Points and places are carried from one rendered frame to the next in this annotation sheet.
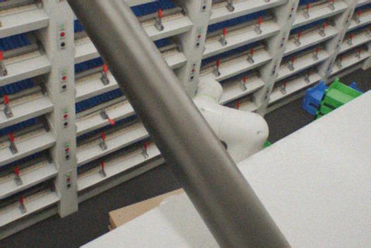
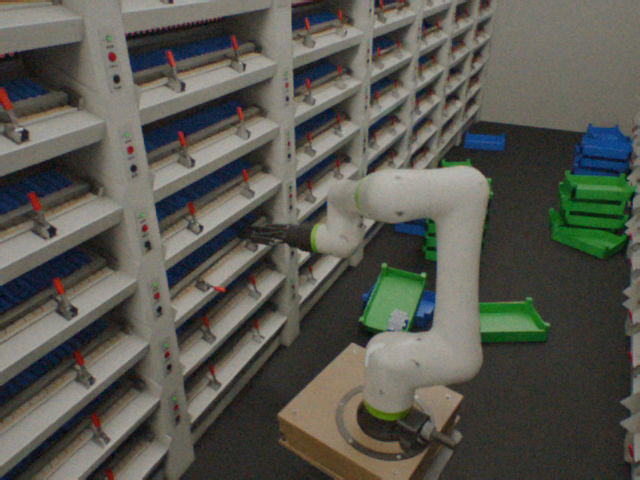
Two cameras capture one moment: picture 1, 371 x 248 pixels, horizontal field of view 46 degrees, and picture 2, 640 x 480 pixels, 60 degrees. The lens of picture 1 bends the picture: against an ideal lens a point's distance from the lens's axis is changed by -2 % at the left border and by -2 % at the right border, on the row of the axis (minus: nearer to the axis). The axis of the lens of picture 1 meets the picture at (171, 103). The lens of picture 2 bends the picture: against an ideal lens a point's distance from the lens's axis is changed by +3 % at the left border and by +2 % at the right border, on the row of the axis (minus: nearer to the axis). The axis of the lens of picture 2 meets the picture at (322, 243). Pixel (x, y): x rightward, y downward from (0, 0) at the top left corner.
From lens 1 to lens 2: 0.64 m
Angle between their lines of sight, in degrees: 19
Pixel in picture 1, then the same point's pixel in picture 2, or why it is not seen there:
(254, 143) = (481, 200)
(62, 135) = (157, 331)
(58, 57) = (131, 192)
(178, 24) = (263, 128)
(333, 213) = not seen: outside the picture
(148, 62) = not seen: outside the picture
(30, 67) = (89, 217)
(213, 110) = (412, 174)
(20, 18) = (56, 126)
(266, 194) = not seen: outside the picture
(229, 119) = (438, 179)
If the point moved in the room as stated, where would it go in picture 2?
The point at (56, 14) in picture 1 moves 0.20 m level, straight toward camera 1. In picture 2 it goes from (115, 114) to (155, 138)
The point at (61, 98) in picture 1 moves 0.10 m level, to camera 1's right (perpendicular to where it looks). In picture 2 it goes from (146, 265) to (188, 258)
